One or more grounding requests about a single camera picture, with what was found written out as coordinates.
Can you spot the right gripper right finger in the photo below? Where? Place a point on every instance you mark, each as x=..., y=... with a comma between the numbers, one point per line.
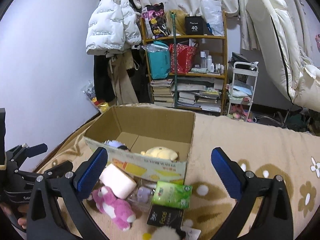
x=274, y=219

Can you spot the beige coat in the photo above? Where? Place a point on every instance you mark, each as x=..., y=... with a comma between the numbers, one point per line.
x=121, y=83

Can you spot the green tissue pack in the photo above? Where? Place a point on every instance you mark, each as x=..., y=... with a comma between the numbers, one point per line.
x=172, y=195

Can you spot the purple toy in plastic bag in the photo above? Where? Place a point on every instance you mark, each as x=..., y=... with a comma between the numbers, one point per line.
x=141, y=197

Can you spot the green pole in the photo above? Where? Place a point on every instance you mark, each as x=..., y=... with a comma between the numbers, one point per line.
x=173, y=19

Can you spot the yellow plush toy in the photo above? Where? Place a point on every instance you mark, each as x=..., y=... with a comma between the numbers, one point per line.
x=161, y=153

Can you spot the cardboard box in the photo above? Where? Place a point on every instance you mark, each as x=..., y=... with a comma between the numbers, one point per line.
x=141, y=127

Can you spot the black white panda plush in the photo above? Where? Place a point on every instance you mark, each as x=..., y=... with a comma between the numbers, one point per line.
x=165, y=233

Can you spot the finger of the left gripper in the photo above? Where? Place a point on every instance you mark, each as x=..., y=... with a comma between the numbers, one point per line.
x=58, y=170
x=35, y=150

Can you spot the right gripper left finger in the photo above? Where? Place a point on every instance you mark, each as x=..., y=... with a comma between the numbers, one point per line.
x=44, y=219

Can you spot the pink plush bear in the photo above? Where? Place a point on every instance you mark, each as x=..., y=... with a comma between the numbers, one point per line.
x=117, y=209

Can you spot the white paper tag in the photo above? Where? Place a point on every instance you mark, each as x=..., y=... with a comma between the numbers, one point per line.
x=191, y=233

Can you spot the teal bag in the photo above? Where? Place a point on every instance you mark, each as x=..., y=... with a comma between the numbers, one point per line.
x=159, y=59

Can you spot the bag of toys on floor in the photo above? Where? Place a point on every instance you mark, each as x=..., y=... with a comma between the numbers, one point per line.
x=89, y=91

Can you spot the wooden shelf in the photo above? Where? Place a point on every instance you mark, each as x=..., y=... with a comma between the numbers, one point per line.
x=182, y=39

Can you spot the person's left hand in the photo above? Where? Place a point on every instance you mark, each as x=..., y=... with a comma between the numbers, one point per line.
x=22, y=210

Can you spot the cream folded mattress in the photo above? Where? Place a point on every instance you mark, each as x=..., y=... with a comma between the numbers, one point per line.
x=289, y=68

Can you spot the stack of books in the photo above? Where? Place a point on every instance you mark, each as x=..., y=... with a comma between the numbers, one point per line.
x=163, y=92

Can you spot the black Face tissue pack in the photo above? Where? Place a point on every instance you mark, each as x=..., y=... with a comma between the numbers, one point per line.
x=160, y=216

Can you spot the black box number 40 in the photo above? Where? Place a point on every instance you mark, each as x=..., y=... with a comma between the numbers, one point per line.
x=194, y=25

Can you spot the blue white plush toy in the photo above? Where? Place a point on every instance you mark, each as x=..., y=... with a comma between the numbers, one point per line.
x=116, y=144

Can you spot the colourful printed bag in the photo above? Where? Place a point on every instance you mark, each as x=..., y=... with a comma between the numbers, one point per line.
x=155, y=21

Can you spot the red patterned bag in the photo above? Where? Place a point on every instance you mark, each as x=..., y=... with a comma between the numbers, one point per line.
x=185, y=55

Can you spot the white rolling cart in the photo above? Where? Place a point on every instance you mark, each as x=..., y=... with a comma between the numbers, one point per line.
x=241, y=90

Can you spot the white plastic bag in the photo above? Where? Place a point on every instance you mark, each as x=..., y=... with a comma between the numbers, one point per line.
x=212, y=13

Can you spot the white puffer jacket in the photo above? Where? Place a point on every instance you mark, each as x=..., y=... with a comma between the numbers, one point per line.
x=113, y=28

